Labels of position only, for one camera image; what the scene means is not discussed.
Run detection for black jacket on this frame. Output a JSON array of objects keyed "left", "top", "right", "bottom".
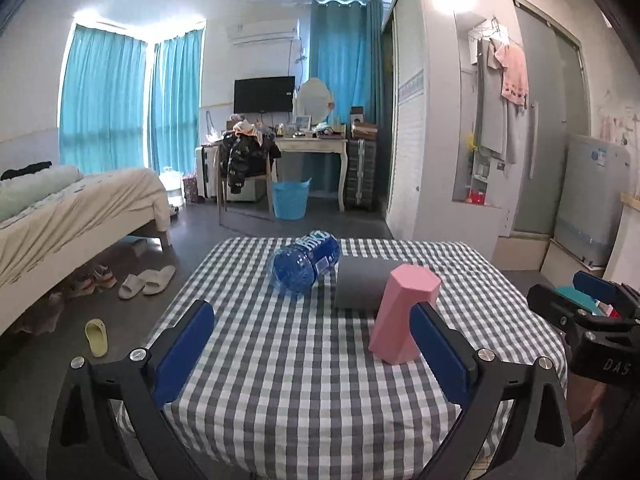
[{"left": 221, "top": 130, "right": 282, "bottom": 195}]

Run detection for pink faceted cup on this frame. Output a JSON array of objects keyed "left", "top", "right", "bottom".
[{"left": 369, "top": 264, "right": 442, "bottom": 365}]

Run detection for wooden chair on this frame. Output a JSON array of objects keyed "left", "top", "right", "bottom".
[{"left": 217, "top": 132, "right": 277, "bottom": 224}]

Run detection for grey box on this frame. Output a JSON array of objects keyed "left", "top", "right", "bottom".
[{"left": 334, "top": 257, "right": 402, "bottom": 319}]

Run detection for silver black suitcase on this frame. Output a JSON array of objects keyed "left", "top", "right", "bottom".
[{"left": 344, "top": 138, "right": 377, "bottom": 211}]

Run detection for white suitcase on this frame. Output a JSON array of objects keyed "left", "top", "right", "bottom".
[{"left": 197, "top": 143, "right": 222, "bottom": 204}]

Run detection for narrow teal curtain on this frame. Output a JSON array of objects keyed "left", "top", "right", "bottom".
[{"left": 149, "top": 30, "right": 206, "bottom": 176}]

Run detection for bed with beige blanket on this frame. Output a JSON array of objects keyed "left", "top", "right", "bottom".
[{"left": 0, "top": 165, "right": 173, "bottom": 336}]

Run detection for white air conditioner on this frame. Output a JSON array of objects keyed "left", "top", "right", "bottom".
[{"left": 225, "top": 19, "right": 301, "bottom": 47}]

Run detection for stacked cardboard boxes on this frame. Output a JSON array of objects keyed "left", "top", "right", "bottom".
[{"left": 348, "top": 106, "right": 380, "bottom": 141}]

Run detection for flat cardboard box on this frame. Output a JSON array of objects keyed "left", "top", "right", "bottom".
[{"left": 541, "top": 237, "right": 607, "bottom": 287}]

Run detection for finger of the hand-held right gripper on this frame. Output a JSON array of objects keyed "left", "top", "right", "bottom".
[
  {"left": 527, "top": 283, "right": 608, "bottom": 333},
  {"left": 572, "top": 270, "right": 640, "bottom": 318}
]

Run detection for oval vanity mirror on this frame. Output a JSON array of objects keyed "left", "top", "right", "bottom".
[{"left": 294, "top": 77, "right": 334, "bottom": 122}]

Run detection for tall teal curtain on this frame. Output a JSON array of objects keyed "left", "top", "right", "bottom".
[{"left": 308, "top": 0, "right": 384, "bottom": 196}]

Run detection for black television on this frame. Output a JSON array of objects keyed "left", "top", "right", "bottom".
[{"left": 233, "top": 76, "right": 296, "bottom": 114}]

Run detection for small grey fridge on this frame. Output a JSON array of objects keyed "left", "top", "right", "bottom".
[{"left": 554, "top": 133, "right": 632, "bottom": 268}]

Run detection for grey checkered tablecloth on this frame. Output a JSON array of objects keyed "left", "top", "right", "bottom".
[{"left": 117, "top": 236, "right": 569, "bottom": 480}]

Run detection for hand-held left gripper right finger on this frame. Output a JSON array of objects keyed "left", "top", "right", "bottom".
[{"left": 409, "top": 302, "right": 582, "bottom": 480}]

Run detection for pink towel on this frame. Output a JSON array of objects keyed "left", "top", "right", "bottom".
[{"left": 501, "top": 43, "right": 530, "bottom": 109}]

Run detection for blue water bottle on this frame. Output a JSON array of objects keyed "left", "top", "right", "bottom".
[{"left": 270, "top": 230, "right": 342, "bottom": 296}]

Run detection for pale green pillow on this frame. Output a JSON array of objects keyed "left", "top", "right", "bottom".
[{"left": 0, "top": 166, "right": 84, "bottom": 222}]

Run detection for dark cloth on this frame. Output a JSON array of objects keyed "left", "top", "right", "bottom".
[{"left": 0, "top": 161, "right": 53, "bottom": 182}]

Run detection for grey hanging garment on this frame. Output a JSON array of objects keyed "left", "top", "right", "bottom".
[{"left": 472, "top": 35, "right": 522, "bottom": 167}]

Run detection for wide teal curtain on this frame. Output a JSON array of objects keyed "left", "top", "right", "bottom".
[{"left": 58, "top": 24, "right": 149, "bottom": 169}]

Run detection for yellow slipper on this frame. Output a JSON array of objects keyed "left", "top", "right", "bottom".
[{"left": 84, "top": 318, "right": 109, "bottom": 359}]

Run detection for blue plastic basket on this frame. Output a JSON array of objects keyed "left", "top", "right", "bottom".
[{"left": 272, "top": 178, "right": 312, "bottom": 221}]

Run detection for pair of sneakers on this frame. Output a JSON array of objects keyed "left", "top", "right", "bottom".
[{"left": 64, "top": 265, "right": 117, "bottom": 299}]

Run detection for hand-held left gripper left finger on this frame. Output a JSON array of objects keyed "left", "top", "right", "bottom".
[{"left": 47, "top": 300, "right": 216, "bottom": 480}]

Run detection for teal flat object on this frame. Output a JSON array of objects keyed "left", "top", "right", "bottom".
[{"left": 555, "top": 285, "right": 610, "bottom": 317}]

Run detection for white slipper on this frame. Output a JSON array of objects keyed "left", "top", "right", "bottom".
[
  {"left": 143, "top": 265, "right": 177, "bottom": 296},
  {"left": 118, "top": 273, "right": 152, "bottom": 301}
]

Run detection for white wardrobe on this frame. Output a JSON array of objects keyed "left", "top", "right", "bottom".
[{"left": 381, "top": 0, "right": 516, "bottom": 261}]

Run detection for cream dressing desk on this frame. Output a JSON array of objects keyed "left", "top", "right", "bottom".
[{"left": 272, "top": 136, "right": 349, "bottom": 213}]

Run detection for frosted glass door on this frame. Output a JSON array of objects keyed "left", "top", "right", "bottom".
[{"left": 506, "top": 0, "right": 592, "bottom": 239}]

